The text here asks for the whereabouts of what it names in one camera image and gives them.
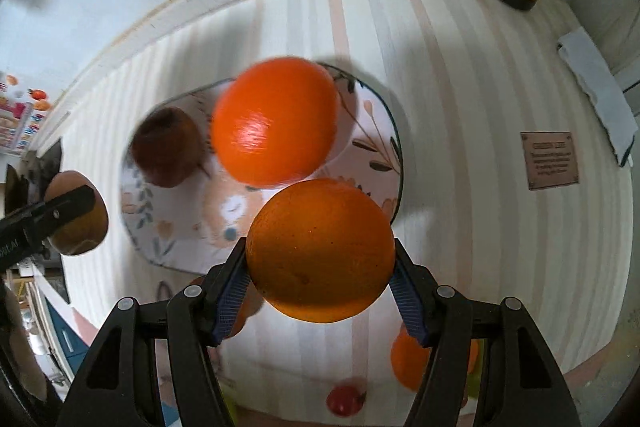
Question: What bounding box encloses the white box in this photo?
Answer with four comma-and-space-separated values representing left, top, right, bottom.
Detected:
557, 27, 640, 168

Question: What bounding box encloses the dark red apple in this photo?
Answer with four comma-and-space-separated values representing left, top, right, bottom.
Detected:
131, 107, 211, 188

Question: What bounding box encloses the brown mat label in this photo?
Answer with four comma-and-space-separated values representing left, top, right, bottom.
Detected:
520, 132, 581, 192

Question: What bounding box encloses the striped table mat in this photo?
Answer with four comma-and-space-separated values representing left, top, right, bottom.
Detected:
37, 0, 633, 427

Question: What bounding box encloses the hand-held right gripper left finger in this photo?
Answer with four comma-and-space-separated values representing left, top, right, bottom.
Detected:
57, 237, 253, 427

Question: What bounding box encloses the orange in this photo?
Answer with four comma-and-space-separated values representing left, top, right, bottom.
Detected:
246, 178, 396, 324
210, 57, 342, 188
390, 324, 480, 392

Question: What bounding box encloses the blue cabinet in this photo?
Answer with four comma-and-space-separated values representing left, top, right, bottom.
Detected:
42, 297, 93, 373

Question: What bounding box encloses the colourful wall sticker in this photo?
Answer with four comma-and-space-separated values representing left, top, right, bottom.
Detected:
0, 72, 53, 155

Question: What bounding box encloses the green apple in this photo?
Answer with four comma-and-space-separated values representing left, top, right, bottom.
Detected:
220, 384, 238, 427
462, 359, 485, 410

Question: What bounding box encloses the floral plate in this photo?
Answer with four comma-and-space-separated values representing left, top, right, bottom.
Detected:
119, 62, 404, 269

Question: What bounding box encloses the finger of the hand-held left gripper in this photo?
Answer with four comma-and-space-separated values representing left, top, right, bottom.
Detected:
0, 185, 96, 253

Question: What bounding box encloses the cherry tomato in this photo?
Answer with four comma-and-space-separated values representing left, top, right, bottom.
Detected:
326, 384, 367, 418

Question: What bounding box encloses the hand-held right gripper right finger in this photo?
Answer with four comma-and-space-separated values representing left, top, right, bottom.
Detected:
387, 238, 583, 427

